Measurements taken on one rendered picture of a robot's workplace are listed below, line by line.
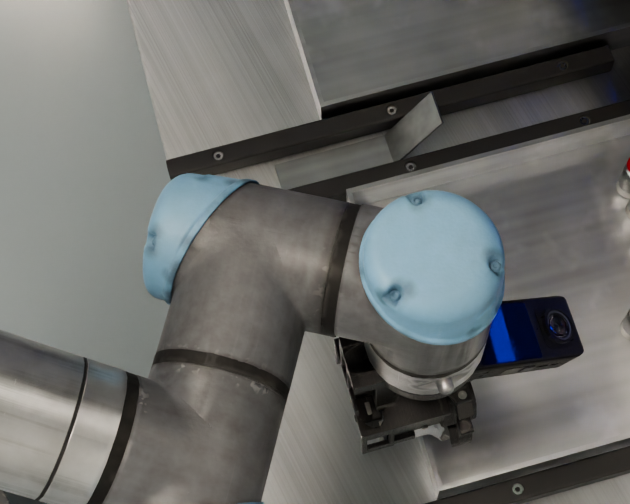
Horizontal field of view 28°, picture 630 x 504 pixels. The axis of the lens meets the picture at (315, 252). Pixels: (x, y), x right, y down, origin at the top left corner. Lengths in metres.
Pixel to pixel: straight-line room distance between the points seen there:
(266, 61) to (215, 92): 0.05
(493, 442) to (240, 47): 0.42
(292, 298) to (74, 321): 1.37
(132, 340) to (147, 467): 1.36
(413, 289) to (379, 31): 0.55
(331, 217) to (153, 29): 0.53
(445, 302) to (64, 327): 1.43
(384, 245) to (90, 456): 0.18
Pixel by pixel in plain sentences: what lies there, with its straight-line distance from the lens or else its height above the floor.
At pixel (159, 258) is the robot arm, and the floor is 1.24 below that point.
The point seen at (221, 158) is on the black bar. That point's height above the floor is 0.90.
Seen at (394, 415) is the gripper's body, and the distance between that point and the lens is 0.84.
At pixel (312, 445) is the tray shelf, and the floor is 0.88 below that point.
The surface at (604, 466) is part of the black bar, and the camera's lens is 1.00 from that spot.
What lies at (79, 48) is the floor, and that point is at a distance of 2.22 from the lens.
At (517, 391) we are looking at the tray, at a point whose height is 0.88.
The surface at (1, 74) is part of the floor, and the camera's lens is 2.23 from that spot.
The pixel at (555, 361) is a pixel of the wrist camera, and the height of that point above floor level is 1.05.
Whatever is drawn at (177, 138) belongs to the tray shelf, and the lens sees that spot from 1.11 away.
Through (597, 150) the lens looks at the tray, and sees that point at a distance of 1.11.
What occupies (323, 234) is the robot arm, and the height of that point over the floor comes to 1.25.
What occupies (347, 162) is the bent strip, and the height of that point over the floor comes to 0.88.
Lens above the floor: 1.87
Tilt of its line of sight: 69 degrees down
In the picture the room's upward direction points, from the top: 6 degrees counter-clockwise
